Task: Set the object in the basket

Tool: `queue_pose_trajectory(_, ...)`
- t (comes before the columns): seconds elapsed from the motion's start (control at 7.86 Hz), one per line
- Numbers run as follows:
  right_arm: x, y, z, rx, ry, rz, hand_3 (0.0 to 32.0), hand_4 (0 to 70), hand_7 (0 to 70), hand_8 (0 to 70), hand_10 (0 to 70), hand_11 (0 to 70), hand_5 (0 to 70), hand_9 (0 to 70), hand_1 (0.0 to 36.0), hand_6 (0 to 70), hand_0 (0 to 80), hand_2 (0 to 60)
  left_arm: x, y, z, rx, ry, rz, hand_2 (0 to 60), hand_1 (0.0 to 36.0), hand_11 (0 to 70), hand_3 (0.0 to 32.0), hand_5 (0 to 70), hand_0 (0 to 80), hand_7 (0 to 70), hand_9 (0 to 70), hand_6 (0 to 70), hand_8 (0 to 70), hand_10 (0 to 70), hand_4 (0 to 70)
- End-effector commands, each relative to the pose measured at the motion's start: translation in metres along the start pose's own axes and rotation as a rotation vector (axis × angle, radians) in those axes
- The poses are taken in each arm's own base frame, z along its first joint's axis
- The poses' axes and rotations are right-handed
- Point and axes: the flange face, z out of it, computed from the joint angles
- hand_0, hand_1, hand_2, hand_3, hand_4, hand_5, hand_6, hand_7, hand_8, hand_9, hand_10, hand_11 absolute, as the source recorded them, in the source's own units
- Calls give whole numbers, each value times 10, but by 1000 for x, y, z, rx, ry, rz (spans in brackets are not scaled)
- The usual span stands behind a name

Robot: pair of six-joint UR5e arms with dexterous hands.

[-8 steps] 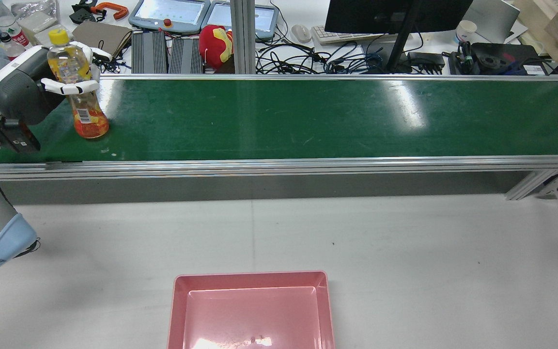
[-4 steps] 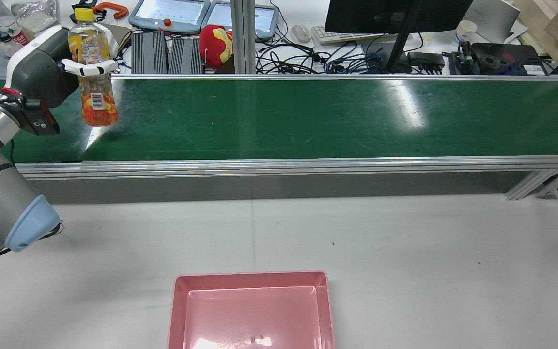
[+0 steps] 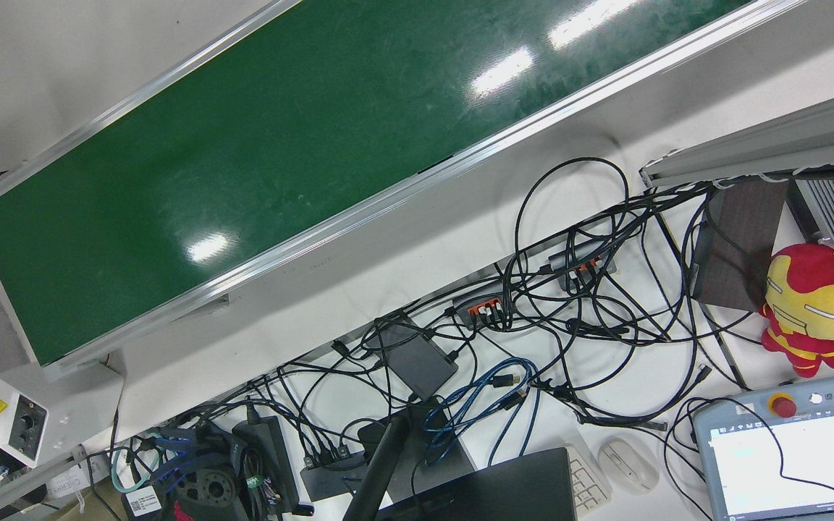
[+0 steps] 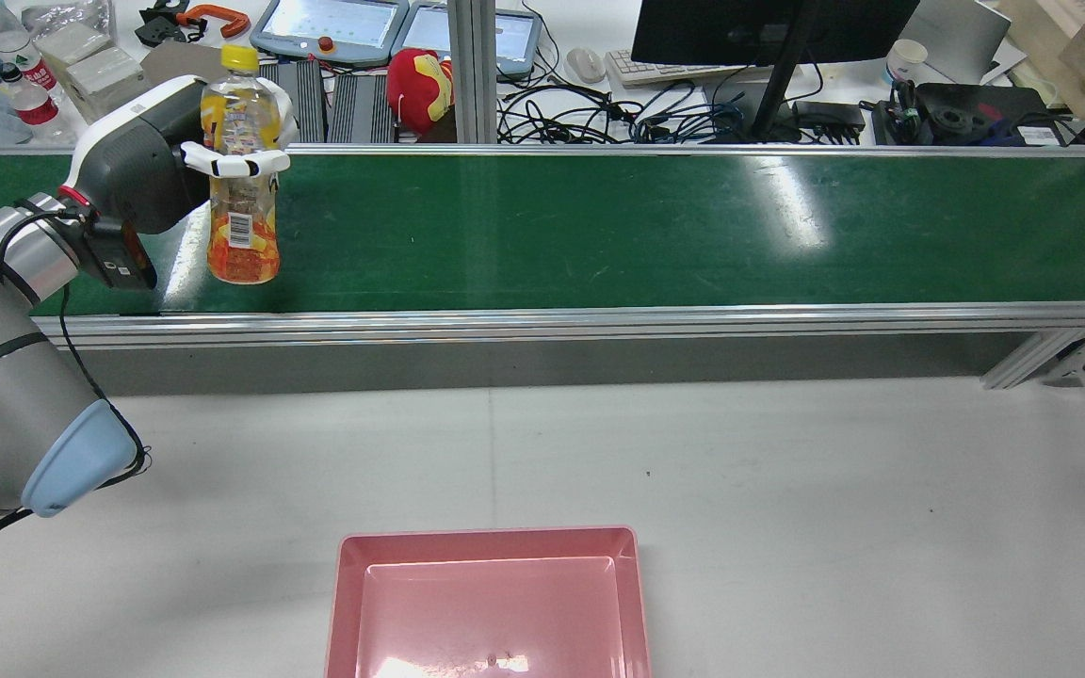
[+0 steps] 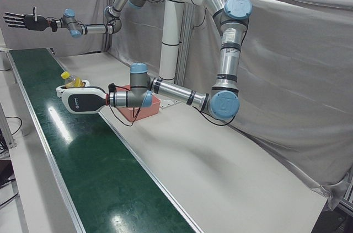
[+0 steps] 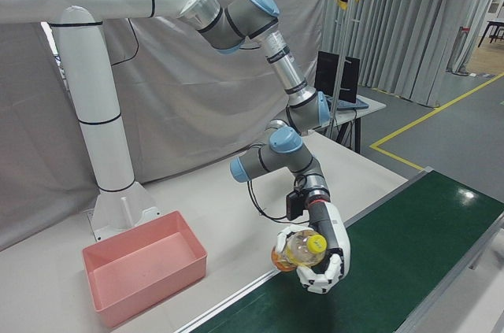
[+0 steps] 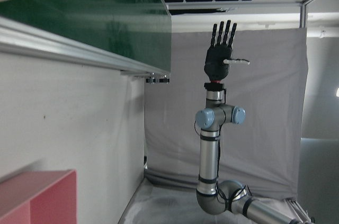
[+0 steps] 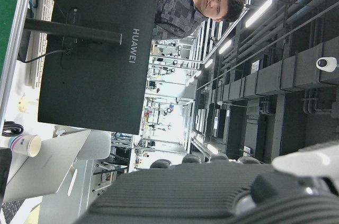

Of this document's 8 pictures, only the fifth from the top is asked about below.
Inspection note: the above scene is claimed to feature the black dexterous robot hand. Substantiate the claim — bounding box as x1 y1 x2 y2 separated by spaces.
3 7 50 32

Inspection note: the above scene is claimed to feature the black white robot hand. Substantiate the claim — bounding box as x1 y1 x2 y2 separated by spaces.
56 79 109 115

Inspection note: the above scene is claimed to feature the orange drink bottle yellow cap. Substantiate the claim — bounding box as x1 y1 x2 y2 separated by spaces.
60 71 85 90

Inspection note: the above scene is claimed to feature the pink plastic basket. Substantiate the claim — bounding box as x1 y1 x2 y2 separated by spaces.
117 84 162 122

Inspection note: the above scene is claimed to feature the green conveyor belt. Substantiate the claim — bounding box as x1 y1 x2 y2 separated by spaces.
5 47 205 233

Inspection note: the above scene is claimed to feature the white robot torso stand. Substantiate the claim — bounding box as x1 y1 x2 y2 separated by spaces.
135 0 232 110

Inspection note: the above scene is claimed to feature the grey fabric curtain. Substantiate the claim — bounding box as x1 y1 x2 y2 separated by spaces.
0 0 353 212

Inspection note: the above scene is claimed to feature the black floor cable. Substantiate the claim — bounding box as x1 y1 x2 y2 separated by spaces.
0 116 24 137

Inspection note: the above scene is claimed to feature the aluminium frame leg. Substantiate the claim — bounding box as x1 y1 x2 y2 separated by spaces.
0 103 17 150

